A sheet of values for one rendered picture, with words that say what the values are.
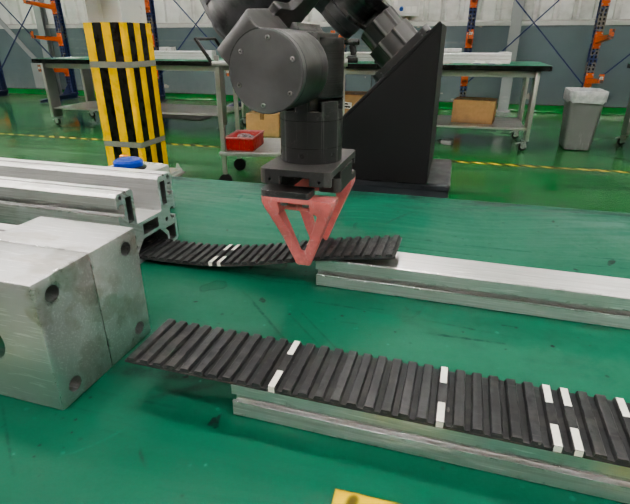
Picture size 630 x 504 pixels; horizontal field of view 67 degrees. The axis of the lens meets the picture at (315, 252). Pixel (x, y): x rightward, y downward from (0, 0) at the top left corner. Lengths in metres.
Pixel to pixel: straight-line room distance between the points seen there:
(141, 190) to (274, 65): 0.29
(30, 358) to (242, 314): 0.17
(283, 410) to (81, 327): 0.15
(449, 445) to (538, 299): 0.20
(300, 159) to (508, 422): 0.27
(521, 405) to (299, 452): 0.13
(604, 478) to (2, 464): 0.34
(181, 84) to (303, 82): 8.88
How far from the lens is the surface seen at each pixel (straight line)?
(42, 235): 0.41
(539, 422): 0.31
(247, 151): 3.51
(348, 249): 0.47
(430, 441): 0.31
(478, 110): 5.20
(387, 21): 0.90
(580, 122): 5.35
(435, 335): 0.42
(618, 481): 0.33
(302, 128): 0.43
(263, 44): 0.36
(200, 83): 9.04
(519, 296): 0.47
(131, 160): 0.72
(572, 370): 0.42
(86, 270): 0.36
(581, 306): 0.48
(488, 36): 7.93
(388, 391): 0.30
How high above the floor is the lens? 1.01
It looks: 24 degrees down
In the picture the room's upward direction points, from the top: straight up
